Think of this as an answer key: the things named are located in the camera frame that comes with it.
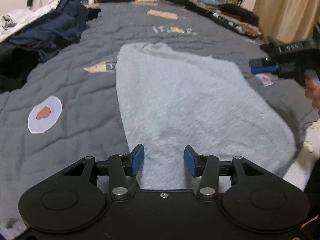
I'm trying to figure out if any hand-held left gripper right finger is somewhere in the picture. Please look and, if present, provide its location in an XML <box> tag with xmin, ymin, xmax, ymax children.
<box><xmin>184</xmin><ymin>145</ymin><xmax>266</xmax><ymax>201</ymax></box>

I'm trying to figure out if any grey t-shirt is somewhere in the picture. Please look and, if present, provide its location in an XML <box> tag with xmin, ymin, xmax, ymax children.
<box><xmin>115</xmin><ymin>42</ymin><xmax>298</xmax><ymax>191</ymax></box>

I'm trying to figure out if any white printed bed sheet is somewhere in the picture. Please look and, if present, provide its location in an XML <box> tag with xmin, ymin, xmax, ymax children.
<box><xmin>282</xmin><ymin>119</ymin><xmax>320</xmax><ymax>181</ymax></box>

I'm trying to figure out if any person's right hand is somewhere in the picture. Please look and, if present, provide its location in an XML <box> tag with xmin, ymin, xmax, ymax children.
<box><xmin>305</xmin><ymin>78</ymin><xmax>320</xmax><ymax>110</ymax></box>

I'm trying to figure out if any white pillow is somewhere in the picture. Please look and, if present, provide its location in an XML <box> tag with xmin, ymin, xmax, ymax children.
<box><xmin>131</xmin><ymin>0</ymin><xmax>160</xmax><ymax>6</ymax></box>

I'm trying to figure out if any row of mixed folded clothes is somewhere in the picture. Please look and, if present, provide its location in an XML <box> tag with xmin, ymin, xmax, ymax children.
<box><xmin>184</xmin><ymin>0</ymin><xmax>262</xmax><ymax>40</ymax></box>

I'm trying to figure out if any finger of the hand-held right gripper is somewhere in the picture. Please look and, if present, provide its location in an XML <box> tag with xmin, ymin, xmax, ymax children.
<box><xmin>250</xmin><ymin>64</ymin><xmax>280</xmax><ymax>75</ymax></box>
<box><xmin>249</xmin><ymin>58</ymin><xmax>270</xmax><ymax>67</ymax></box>

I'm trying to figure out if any light grey hoodie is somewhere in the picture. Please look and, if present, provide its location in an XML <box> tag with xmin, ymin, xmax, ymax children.
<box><xmin>0</xmin><ymin>0</ymin><xmax>67</xmax><ymax>43</ymax></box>

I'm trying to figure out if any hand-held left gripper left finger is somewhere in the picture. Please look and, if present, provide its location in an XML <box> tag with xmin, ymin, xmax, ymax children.
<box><xmin>62</xmin><ymin>144</ymin><xmax>145</xmax><ymax>201</ymax></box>

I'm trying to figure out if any grey quilted bedspread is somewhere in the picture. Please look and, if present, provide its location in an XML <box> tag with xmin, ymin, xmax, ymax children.
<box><xmin>0</xmin><ymin>1</ymin><xmax>316</xmax><ymax>232</ymax></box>

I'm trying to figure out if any tan curtain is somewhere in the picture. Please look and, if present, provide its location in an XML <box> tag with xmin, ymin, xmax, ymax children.
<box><xmin>252</xmin><ymin>0</ymin><xmax>320</xmax><ymax>43</ymax></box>

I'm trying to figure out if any navy garment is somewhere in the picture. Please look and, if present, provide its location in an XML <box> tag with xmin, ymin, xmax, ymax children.
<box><xmin>7</xmin><ymin>0</ymin><xmax>88</xmax><ymax>63</ymax></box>

